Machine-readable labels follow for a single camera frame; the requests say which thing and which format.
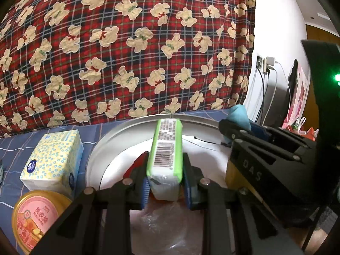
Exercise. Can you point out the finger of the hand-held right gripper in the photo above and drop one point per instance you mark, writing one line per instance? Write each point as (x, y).
(281, 143)
(279, 186)

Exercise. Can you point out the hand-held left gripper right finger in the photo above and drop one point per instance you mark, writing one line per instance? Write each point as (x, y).
(188, 191)

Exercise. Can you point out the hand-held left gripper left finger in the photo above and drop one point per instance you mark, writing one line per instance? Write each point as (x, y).
(145, 194)

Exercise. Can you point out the red gold embroidered pouch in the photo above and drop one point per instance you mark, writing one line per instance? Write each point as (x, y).
(134, 166)

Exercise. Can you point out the clear plastic bag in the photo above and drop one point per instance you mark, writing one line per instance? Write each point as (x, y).
(164, 225)

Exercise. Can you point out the green tissue pack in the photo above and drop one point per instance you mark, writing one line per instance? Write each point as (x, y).
(164, 151)

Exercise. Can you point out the teal cloth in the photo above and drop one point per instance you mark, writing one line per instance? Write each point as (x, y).
(239, 117)

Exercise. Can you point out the round white basin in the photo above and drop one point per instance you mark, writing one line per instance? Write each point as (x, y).
(117, 143)

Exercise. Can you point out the gold can with pink lid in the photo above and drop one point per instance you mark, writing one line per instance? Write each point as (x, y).
(34, 217)

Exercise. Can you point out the pink paper bag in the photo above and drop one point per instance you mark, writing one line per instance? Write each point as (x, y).
(301, 98)

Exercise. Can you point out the white charger plug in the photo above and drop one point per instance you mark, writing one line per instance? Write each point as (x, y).
(270, 62)

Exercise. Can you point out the yellow floral tissue box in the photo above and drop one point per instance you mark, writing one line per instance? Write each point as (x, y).
(53, 159)

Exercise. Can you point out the red plaid bear blanket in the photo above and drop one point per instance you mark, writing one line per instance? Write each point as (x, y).
(106, 45)

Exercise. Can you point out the white wall socket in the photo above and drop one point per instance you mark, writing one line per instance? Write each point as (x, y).
(259, 63)

